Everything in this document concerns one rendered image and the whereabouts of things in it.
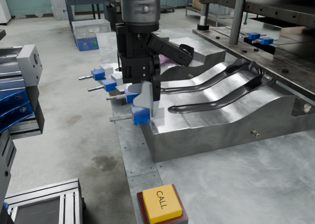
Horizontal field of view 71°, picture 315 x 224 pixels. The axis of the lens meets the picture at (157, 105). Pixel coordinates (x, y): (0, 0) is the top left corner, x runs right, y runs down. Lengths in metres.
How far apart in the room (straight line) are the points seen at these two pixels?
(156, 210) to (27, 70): 0.53
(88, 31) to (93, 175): 2.92
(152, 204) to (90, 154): 1.39
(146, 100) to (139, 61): 0.09
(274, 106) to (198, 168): 0.25
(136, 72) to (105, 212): 1.11
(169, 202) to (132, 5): 0.36
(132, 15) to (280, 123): 0.47
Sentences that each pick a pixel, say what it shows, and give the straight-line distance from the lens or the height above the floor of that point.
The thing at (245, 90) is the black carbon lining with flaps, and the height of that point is 0.92.
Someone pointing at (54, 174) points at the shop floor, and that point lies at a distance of 1.75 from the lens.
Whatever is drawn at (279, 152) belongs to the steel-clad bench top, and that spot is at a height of 0.80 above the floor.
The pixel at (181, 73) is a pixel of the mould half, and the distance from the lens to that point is 0.87.
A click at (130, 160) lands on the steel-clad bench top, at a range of 0.57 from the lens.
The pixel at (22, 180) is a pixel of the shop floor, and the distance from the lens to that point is 1.81.
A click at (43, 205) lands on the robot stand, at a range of 1.33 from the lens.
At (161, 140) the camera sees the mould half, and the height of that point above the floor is 0.87.
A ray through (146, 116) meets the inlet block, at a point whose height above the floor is 0.90.
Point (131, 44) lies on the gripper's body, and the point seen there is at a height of 1.07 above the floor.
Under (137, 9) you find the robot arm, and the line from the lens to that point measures 0.43.
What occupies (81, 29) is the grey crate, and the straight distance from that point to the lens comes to 4.09.
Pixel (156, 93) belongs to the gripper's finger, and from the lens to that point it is 0.48.
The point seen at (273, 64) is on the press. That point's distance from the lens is 1.31.
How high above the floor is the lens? 1.20
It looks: 31 degrees down
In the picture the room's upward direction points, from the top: straight up
